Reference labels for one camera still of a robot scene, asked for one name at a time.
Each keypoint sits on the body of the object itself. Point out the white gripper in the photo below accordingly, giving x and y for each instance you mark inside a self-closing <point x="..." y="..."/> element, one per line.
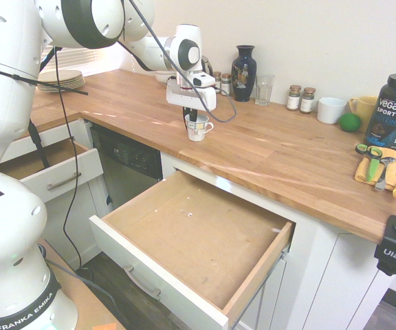
<point x="191" y="98"/>

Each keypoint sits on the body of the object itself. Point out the white patterned mug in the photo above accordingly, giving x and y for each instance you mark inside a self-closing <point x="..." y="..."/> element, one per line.
<point x="197" y="132"/>

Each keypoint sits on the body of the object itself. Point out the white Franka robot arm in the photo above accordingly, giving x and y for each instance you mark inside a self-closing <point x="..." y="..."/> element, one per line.
<point x="5" y="103"/>

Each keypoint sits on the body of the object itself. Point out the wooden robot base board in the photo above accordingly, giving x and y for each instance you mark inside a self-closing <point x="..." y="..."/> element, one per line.
<point x="88" y="302"/>

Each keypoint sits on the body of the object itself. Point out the large wooden drawer white front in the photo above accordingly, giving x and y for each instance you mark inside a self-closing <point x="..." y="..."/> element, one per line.
<point x="198" y="237"/>

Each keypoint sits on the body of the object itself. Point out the small wooden drawer white front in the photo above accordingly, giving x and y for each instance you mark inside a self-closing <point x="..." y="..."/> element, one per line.
<point x="64" y="172"/>

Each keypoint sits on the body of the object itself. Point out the yellow mug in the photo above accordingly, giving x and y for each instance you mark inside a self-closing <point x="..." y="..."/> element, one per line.
<point x="366" y="108"/>

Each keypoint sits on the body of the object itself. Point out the small spice jar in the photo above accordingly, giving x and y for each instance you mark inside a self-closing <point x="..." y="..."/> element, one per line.
<point x="226" y="86"/>
<point x="217" y="79"/>

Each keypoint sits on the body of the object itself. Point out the stainless steel electric kettle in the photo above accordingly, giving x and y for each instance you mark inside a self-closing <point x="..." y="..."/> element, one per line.
<point x="207" y="65"/>

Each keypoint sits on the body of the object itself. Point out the dark blue painted vase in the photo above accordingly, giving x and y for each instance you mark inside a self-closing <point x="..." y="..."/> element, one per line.
<point x="243" y="74"/>

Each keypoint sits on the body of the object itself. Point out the stainless steel dishwasher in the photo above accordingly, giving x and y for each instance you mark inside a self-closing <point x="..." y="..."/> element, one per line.
<point x="129" y="161"/>

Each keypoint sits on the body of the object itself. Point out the clear glass tumbler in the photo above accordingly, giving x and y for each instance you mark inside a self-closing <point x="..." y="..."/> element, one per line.
<point x="264" y="91"/>

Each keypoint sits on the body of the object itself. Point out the spice jar copper lid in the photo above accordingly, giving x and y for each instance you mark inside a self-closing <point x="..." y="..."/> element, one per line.
<point x="307" y="102"/>
<point x="293" y="99"/>

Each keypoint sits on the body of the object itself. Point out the white window blind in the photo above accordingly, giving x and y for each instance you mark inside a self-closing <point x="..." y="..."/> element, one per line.
<point x="81" y="56"/>

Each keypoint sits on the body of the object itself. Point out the stack of beige plates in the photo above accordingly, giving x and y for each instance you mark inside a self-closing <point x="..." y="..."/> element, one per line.
<point x="64" y="80"/>

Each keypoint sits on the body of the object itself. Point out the plain white cup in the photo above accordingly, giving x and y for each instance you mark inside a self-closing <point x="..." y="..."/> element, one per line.
<point x="331" y="111"/>

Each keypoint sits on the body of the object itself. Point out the black tripod leg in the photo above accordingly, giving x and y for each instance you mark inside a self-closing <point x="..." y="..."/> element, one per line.
<point x="39" y="144"/>

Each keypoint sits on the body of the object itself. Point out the green lime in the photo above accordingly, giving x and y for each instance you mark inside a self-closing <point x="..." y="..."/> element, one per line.
<point x="350" y="122"/>

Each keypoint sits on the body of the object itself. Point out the yellow cloth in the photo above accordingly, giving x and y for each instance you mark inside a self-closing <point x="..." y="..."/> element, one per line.
<point x="361" y="172"/>

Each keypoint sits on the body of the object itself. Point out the white kitchen cabinet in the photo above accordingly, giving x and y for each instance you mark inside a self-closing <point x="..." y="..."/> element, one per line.
<point x="321" y="261"/>

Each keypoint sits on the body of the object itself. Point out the black Vega protein tub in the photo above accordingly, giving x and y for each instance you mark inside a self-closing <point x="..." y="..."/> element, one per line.
<point x="392" y="117"/>

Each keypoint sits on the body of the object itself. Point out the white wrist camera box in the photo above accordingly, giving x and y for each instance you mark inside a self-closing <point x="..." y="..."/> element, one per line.
<point x="203" y="81"/>

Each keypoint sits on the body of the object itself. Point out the black Ulanzi camera stand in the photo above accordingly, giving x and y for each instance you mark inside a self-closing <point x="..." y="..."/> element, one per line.
<point x="395" y="247"/>

